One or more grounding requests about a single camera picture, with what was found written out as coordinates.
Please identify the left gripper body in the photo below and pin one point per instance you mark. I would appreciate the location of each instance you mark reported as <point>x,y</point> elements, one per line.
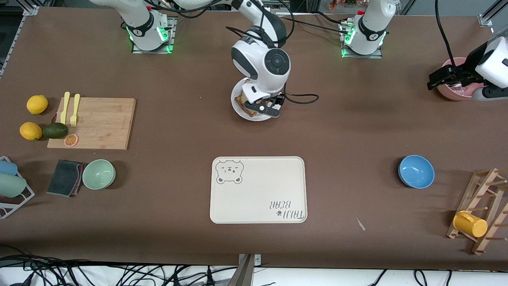
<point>471,60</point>

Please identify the white round plate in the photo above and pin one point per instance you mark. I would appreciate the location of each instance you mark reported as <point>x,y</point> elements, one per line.
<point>248,116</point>

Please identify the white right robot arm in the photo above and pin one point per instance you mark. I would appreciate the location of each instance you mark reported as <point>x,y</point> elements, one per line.
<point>274,61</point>

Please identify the pink bowl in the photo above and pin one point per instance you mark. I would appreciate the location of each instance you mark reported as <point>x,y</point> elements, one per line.
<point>456,94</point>

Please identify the cream bear print tray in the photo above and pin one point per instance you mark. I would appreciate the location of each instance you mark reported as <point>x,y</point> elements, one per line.
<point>258,190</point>

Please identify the blue bowl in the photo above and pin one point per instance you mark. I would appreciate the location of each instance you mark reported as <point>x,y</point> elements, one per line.
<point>416,171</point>

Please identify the wooden mug rack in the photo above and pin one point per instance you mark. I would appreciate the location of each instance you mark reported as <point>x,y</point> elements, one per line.
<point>468,190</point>

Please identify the yellow mug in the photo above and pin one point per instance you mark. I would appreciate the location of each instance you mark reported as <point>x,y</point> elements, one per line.
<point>470,224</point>

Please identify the small paper scrap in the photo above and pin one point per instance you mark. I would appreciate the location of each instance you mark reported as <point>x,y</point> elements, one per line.
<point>360,225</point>

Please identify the wooden cutting board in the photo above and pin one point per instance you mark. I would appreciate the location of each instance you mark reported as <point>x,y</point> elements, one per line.
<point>95,123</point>

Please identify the pale green bowl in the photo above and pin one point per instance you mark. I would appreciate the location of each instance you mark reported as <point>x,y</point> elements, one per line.
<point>99,174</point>

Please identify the yellow plastic fork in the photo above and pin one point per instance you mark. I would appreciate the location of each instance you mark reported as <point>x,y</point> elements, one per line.
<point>75,107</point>

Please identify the orange slice toy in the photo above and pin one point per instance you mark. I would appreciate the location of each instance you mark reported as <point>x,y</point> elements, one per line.
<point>71,140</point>

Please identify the yellow plastic knife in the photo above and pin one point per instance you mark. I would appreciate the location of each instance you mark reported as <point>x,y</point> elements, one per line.
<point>64,109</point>

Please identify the green avocado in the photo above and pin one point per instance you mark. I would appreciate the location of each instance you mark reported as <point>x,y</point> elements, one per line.
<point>55,130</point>

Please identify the folded grey cloth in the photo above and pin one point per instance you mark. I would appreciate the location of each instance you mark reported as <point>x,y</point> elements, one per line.
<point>63,178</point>

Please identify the yellow lemon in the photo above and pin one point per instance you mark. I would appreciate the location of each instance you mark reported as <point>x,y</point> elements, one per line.
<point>37,105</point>
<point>30,131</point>

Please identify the light blue cup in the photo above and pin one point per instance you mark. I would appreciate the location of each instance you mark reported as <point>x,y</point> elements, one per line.
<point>8,167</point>

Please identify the pale green cup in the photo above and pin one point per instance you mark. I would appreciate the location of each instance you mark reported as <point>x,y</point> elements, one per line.
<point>12,185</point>

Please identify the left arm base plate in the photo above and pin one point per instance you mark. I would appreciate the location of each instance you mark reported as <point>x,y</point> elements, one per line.
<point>377,56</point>

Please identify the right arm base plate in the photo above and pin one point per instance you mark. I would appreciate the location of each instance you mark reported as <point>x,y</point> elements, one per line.
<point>172,37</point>

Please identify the metal clamp bracket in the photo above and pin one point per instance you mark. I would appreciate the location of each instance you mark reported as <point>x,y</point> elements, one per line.
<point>246,274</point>

